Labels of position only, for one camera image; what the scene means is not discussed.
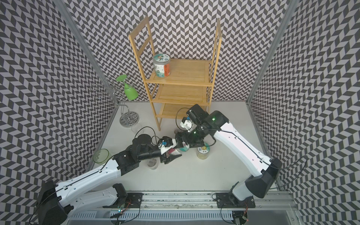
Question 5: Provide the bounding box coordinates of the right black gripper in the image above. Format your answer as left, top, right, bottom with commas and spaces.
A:
173, 123, 210, 149

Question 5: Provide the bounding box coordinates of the aluminium front rail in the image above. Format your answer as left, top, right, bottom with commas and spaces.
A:
70, 190, 297, 213

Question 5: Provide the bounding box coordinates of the flower seed jar pink label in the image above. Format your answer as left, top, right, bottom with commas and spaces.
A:
167, 142, 189, 156

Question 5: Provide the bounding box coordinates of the small clear tub near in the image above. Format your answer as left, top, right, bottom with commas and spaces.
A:
146, 158, 159, 170

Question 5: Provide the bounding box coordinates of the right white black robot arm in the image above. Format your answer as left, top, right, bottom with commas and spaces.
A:
175, 105, 282, 207

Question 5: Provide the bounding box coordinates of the yellow label seed jar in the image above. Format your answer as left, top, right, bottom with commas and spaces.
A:
196, 142, 210, 160

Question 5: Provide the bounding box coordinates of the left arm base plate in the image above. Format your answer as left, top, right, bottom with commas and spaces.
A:
103, 192, 143, 209

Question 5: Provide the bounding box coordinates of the chrome wire glass rack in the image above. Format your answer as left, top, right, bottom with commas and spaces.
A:
91, 80, 140, 128

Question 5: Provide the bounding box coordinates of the carrot seed jar red label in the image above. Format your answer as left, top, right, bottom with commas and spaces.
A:
153, 53, 171, 78

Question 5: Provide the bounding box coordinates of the bamboo three-tier shelf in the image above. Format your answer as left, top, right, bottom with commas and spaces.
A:
128, 16, 222, 129

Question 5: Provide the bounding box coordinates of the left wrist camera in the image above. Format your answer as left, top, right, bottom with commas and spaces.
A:
158, 139, 177, 155

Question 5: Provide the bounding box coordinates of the small clear tub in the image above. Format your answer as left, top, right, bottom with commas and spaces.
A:
174, 129, 182, 135
146, 158, 159, 170

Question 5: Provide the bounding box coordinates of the green translucent plastic cup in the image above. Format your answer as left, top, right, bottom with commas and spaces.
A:
92, 149, 112, 165

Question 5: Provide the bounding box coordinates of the green plastic goblet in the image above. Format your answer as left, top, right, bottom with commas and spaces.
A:
116, 74, 138, 101

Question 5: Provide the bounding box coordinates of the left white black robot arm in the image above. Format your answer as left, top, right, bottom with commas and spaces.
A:
35, 134, 183, 225

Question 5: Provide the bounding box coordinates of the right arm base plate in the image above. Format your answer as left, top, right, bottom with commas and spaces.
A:
212, 192, 256, 209

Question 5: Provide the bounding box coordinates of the clear glass cup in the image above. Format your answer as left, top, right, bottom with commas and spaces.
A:
131, 123, 143, 135

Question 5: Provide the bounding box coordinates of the small clear tub far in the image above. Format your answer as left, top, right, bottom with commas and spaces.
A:
174, 129, 182, 135

